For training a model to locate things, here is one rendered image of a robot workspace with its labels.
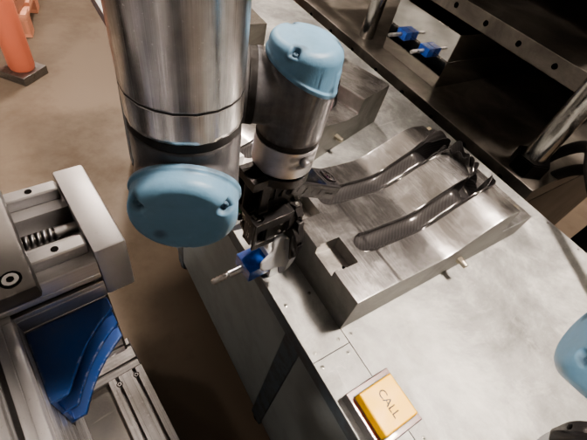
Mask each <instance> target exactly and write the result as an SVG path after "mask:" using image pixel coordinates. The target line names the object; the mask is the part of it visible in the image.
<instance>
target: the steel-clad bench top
mask: <svg viewBox="0 0 587 440"><path fill-rule="evenodd" d="M252 9H253V10H254V11H255V12H256V13H257V14H258V15H259V16H260V17H261V18H262V19H263V20H264V21H265V22H266V23H267V25H266V36H265V43H264V46H266V41H267V40H268V39H269V35H270V32H271V30H272V29H273V28H274V27H275V26H277V25H278V24H283V23H290V24H292V23H294V22H301V23H306V24H312V25H315V26H318V27H320V28H322V29H324V30H326V31H328V30H327V29H326V28H325V27H324V26H323V25H321V24H320V23H319V22H318V21H317V20H315V19H314V18H313V17H312V16H311V15H310V14H308V13H307V12H306V11H305V10H304V9H302V8H301V7H300V6H299V5H298V4H297V3H296V2H295V1H294V0H252ZM328 32H329V33H331V32H330V31H328ZM331 34H332V33H331ZM332 35H333V34H332ZM337 39H338V38H337ZM338 40H339V39H338ZM339 42H340V43H341V45H342V47H343V50H344V58H346V59H347V60H349V61H351V62H352V63H354V64H356V65H358V66H360V67H361V68H362V69H364V70H366V71H367V72H370V73H371V74H373V75H375V76H376V77H378V78H379V79H381V80H383V81H384V82H386V83H388V84H389V85H390V87H389V89H388V91H387V93H386V95H385V97H384V100H383V103H382V105H381V107H380V109H379V111H378V114H377V116H376V119H375V121H374V122H372V123H371V124H369V125H368V126H367V127H365V128H363V129H362V130H360V131H359V132H357V133H356V134H353V135H352V136H350V137H349V138H348V139H347V140H345V141H343V142H342V143H340V144H339V145H337V146H335V147H334V148H332V149H330V150H329V151H328V152H327V153H325V154H324V155H322V156H320V157H318V158H317V159H315V160H314V162H313V165H312V168H319V169H321V168H327V167H332V166H335V165H339V164H343V163H346V162H352V161H354V160H357V159H359V158H361V157H363V156H365V155H366V154H368V153H369V152H371V151H372V150H374V149H376V148H378V147H379V146H381V145H382V144H384V143H385V142H386V141H388V140H389V139H391V138H392V137H394V136H395V135H397V134H399V133H401V132H403V131H404V130H406V129H408V128H411V127H420V126H425V127H431V128H432V129H431V130H429V131H432V130H433V129H435V130H437V131H439V130H441V131H442V132H444V134H445V136H446V138H449V139H450V140H451V142H450V145H451V146H452V145H453V144H454V143H455V142H456V141H455V140H454V139H453V138H452V137H451V136H450V135H449V134H448V133H447V132H446V131H445V130H444V129H442V128H441V127H440V126H439V125H438V124H436V123H435V122H434V121H433V120H432V119H430V118H429V117H428V116H427V115H426V114H425V113H423V112H422V111H421V110H420V109H419V108H418V107H416V106H415V105H414V104H413V103H412V102H410V101H409V100H408V99H407V98H406V97H404V96H403V95H402V94H401V93H400V92H399V91H398V90H397V89H396V88H395V87H394V86H392V85H391V84H390V83H389V82H388V81H387V80H385V79H384V78H383V77H382V76H381V75H380V74H378V73H377V72H376V71H375V70H374V69H372V68H371V67H370V66H369V65H368V64H366V63H365V62H364V61H363V60H362V59H361V58H359V57H358V56H357V55H356V54H355V53H354V52H352V51H351V50H350V49H349V48H348V47H347V46H346V45H345V44H344V43H343V42H341V41H340V40H339ZM463 148H464V147H463ZM464 151H465V153H467V154H470V156H472V157H474V156H473V155H472V154H471V153H470V152H469V151H467V150H466V149H465V148H464ZM474 159H475V161H476V162H478V163H479V164H480V165H479V167H478V170H479V171H480V172H482V173H483V174H484V175H485V176H486V177H487V178H489V177H490V176H491V175H492V176H493V178H494V179H495V180H496V185H497V186H498V187H499V188H500V189H501V190H503V191H504V192H505V193H506V194H507V195H508V196H509V197H511V198H512V199H513V200H514V201H515V202H516V203H518V204H519V205H520V206H521V207H522V208H523V209H524V210H526V211H527V212H528V213H529V214H530V215H531V216H532V217H531V218H530V219H529V220H528V221H527V222H526V223H525V224H524V225H523V226H522V227H521V228H520V229H519V230H518V231H517V232H516V233H514V234H513V235H511V236H509V237H506V238H504V239H503V240H501V241H500V242H498V243H496V244H494V245H492V246H490V247H488V248H486V249H485V250H484V251H481V252H479V253H478V254H476V255H474V256H472V257H470V258H469V259H467V260H465V261H466V262H467V263H468V267H467V268H465V269H464V268H462V267H461V265H455V266H454V267H452V268H451V269H449V270H447V271H445V272H443V273H441V274H439V275H438V276H436V277H434V278H432V279H430V280H428V281H426V282H425V283H423V284H422V285H419V286H417V287H416V288H414V289H412V290H410V291H408V292H407V293H405V294H403V295H401V296H399V297H398V298H396V299H393V300H392V301H391V302H389V303H387V304H385V305H383V306H381V307H379V308H377V309H376V310H374V311H373V312H371V313H368V314H366V315H364V316H363V317H361V318H360V319H358V320H356V321H354V322H352V323H350V324H348V325H346V326H345V327H343V328H341V329H340V328H339V327H338V326H337V325H336V323H335V321H334V320H333V318H332V317H331V315H330V314H329V312H328V310H327V309H326V307H325V306H324V305H323V304H322V302H321V300H320V299H319V297H318V296H317V294H316V293H315V291H314V289H313V288H312V286H311V285H310V284H309V283H308V281H307V279H306V278H305V276H304V275H303V273H302V272H301V270H300V268H299V267H298V265H297V264H296V263H295V262H294V261H293V262H292V263H291V265H290V266H289V267H288V268H287V269H286V270H285V271H283V272H282V273H276V274H274V275H272V276H271V277H269V278H268V277H267V275H266V274H263V275H261V276H260V277H261V279H262V281H263V282H264V284H265V286H266V288H267V290H268V291H269V292H270V294H271V296H272V297H273V300H274V301H275V303H276V305H277V306H278V308H279V309H280V311H281V313H282V314H283V316H284V318H285V319H286V321H287V323H288V325H289V326H290V327H291V329H292V331H293V333H294V335H295V336H296V338H297V340H298V341H299V343H300V344H301V346H302V348H303V349H304V351H305V353H306V354H307V357H308V358H309V360H310V361H311V362H312V364H313V366H314V368H315V370H316V372H317V373H318V375H319V376H320V378H321V380H322V381H323V383H324V385H325V386H326V388H327V390H328V392H329V394H331V396H332V398H333V399H334V401H335V403H336V405H337V407H338V408H339V410H340V411H341V412H342V415H343V416H344V418H345V420H346V421H347V423H348V425H349V427H350V428H351V429H352V431H353V433H354V434H355V436H356V439H357V440H367V439H366V437H365V436H364V434H363V433H362V431H361V429H360V428H359V426H358V425H357V423H356V421H355V419H354V417H353V416H352V415H351V413H350V412H349V410H348V408H347V406H346V405H345V403H344V401H343V400H342V398H343V397H344V396H345V395H346V394H347V393H348V392H349V391H351V390H352V389H354V388H356V387H357V386H359V385H360V384H362V383H363V382H365V381H367V380H368V379H369V378H370V377H372V376H373V375H375V374H377V373H379V372H380V371H382V370H383V369H385V368H387V369H388V370H389V371H390V373H391V375H392V376H393V378H394V379H395V380H396V382H397V384H398V385H399V387H400V388H401V389H402V390H403V392H404V393H405V395H406V396H407V397H408V399H409V400H410V402H411V404H412V405H413V407H414V408H415V409H416V411H417V412H418V413H419V415H420V416H421V417H422V420H421V421H420V422H418V423H417V424H416V425H414V426H413V427H412V428H411V429H409V430H408V431H407V432H405V433H404V434H403V435H402V436H401V437H400V438H398V439H397V440H536V439H537V438H539V437H540V436H542V435H544V434H545V433H547V432H550V431H551V429H553V428H555V427H557V426H559V425H561V424H564V423H567V422H572V421H587V399H586V398H585V397H584V396H583V395H581V394H580V393H579V392H578V391H577V390H576V389H575V388H573V387H572V386H571V385H570V384H569V383H568V382H567V381H566V380H564V379H563V378H562V377H561V376H560V375H559V373H558V372H557V370H556V367H555V363H554V354H555V351H556V346H557V345H558V343H559V341H560V339H561V338H562V337H563V336H564V334H565V333H566V332H567V331H568V329H569V328H570V327H571V326H572V325H573V324H574V323H575V322H576V321H577V320H578V319H579V318H580V317H582V316H583V315H584V314H585V313H587V253H586V252H585V251H584V250H582V249H581V248H580V247H579V246H578V245H577V244H575V243H574V242H573V241H572V240H571V239H569V238H568V237H567V236H566V235H565V234H563V233H562V232H561V231H560V230H559V229H558V228H557V227H555V225H554V224H553V223H551V222H550V221H549V220H548V219H547V218H546V217H544V216H543V215H542V214H541V213H540V212H539V211H537V210H536V209H535V208H534V207H533V206H531V205H530V204H529V203H528V202H527V201H525V200H524V199H523V198H522V197H521V196H519V195H518V194H517V193H516V192H515V191H514V190H513V189H511V188H510V187H509V186H508V185H507V184H506V183H504V182H503V181H502V180H501V179H500V178H499V177H498V176H497V175H496V174H495V173H493V172H492V171H491V170H490V169H489V168H487V167H486V166H485V165H484V164H483V163H482V162H480V161H479V160H478V159H477V158H476V157H474ZM345 345H346V346H345ZM339 348H340V349H339ZM337 349H338V350H337ZM324 357H325V358H324ZM322 358H323V359H322Z"/></svg>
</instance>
